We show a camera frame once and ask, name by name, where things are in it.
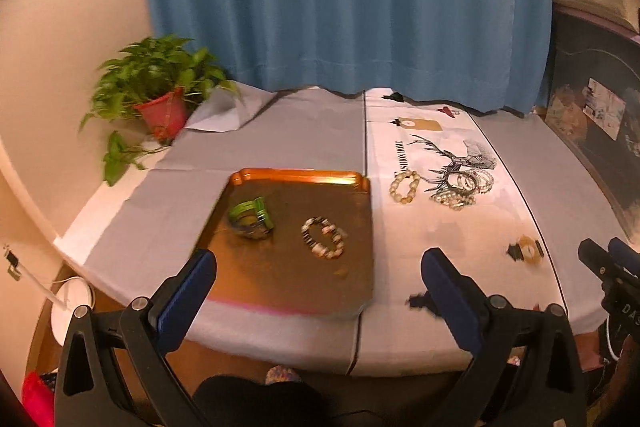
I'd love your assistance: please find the cream bead bracelet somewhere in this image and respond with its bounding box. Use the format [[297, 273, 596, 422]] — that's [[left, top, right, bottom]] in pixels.
[[389, 170, 422, 206]]

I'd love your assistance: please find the red cloth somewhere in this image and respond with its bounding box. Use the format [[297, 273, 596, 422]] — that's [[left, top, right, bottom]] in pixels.
[[22, 372, 55, 427]]

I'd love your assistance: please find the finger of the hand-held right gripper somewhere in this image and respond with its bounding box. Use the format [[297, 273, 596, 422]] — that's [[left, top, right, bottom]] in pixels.
[[607, 237, 640, 269], [578, 238, 619, 282]]

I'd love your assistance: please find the white plastic object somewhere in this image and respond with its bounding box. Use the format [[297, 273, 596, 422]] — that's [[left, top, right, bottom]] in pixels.
[[50, 277, 95, 348]]

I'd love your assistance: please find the green bracelet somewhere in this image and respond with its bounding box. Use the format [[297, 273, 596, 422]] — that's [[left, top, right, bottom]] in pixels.
[[227, 197, 276, 240]]

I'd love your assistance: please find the white deer print table runner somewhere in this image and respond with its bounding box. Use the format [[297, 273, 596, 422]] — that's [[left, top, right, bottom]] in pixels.
[[350, 88, 581, 378]]

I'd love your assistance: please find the person's dark clothed leg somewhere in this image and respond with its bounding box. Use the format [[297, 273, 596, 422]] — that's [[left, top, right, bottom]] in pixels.
[[192, 374, 341, 427]]

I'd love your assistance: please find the clear storage box purple lid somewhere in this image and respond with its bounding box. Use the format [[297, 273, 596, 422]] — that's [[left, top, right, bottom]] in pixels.
[[542, 4, 640, 228]]

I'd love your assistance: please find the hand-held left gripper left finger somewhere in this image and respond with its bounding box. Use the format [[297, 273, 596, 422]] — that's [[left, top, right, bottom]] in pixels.
[[52, 248, 218, 427]]

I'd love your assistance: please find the black and white bead bracelet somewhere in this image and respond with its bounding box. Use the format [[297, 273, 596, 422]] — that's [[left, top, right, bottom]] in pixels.
[[301, 217, 348, 259]]

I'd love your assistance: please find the colourful knitted item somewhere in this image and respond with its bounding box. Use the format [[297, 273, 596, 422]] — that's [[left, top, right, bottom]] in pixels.
[[265, 364, 302, 384]]

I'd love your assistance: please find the pile of mixed jewelry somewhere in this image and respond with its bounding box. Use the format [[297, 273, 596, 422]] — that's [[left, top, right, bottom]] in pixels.
[[429, 168, 497, 211]]

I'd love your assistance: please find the potted green plant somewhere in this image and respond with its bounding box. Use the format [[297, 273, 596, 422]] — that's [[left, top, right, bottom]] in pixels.
[[80, 36, 243, 186]]

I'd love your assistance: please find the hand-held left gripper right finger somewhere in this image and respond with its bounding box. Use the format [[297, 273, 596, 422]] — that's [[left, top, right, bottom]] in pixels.
[[421, 248, 587, 427]]

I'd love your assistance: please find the blue curtain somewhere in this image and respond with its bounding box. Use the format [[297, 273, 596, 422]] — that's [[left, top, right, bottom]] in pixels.
[[141, 0, 553, 115]]

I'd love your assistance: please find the orange metal tray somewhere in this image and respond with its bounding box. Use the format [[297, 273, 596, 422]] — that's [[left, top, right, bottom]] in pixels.
[[192, 168, 376, 320]]

